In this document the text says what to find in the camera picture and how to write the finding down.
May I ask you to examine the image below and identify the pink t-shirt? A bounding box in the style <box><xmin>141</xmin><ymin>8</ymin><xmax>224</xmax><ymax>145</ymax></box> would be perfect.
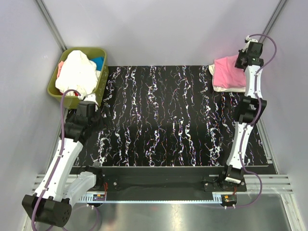
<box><xmin>212</xmin><ymin>55</ymin><xmax>246</xmax><ymax>91</ymax></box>

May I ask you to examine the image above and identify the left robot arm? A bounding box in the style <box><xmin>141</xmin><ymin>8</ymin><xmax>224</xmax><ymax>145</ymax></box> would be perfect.
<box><xmin>22</xmin><ymin>112</ymin><xmax>104</xmax><ymax>230</ymax></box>

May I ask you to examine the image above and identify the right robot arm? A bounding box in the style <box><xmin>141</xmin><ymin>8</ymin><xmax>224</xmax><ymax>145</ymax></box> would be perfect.
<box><xmin>218</xmin><ymin>49</ymin><xmax>267</xmax><ymax>192</ymax></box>

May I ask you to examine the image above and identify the folded cream t-shirt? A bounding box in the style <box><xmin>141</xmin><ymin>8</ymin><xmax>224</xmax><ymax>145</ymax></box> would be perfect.
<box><xmin>208</xmin><ymin>64</ymin><xmax>246</xmax><ymax>93</ymax></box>

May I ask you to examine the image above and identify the white shirt in basket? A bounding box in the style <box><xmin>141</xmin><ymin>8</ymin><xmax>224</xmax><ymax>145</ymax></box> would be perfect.
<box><xmin>55</xmin><ymin>50</ymin><xmax>101</xmax><ymax>95</ymax></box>

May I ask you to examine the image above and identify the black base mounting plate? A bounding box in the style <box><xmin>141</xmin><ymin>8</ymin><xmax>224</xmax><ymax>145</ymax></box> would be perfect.
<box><xmin>72</xmin><ymin>166</ymin><xmax>248</xmax><ymax>202</ymax></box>

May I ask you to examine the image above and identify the blue garment in basket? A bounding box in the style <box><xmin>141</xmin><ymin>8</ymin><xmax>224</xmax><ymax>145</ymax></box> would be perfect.
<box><xmin>91</xmin><ymin>56</ymin><xmax>104</xmax><ymax>71</ymax></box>

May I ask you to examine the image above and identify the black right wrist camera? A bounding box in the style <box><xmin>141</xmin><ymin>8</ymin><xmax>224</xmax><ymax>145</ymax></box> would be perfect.
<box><xmin>242</xmin><ymin>36</ymin><xmax>263</xmax><ymax>58</ymax></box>

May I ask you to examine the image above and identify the right aluminium corner post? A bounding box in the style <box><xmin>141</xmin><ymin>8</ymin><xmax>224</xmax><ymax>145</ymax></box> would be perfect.
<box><xmin>246</xmin><ymin>0</ymin><xmax>289</xmax><ymax>70</ymax></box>

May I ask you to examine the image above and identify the aluminium corner post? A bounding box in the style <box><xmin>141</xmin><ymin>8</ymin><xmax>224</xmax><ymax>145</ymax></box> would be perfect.
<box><xmin>34</xmin><ymin>0</ymin><xmax>67</xmax><ymax>51</ymax></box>
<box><xmin>246</xmin><ymin>0</ymin><xmax>289</xmax><ymax>70</ymax></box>

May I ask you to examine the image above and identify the left aluminium corner post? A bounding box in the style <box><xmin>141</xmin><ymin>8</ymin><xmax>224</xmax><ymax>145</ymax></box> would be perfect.
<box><xmin>34</xmin><ymin>0</ymin><xmax>67</xmax><ymax>51</ymax></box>

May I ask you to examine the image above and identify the aluminium rail frame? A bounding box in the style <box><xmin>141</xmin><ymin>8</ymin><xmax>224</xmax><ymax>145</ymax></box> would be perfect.
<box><xmin>32</xmin><ymin>174</ymin><xmax>294</xmax><ymax>205</ymax></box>

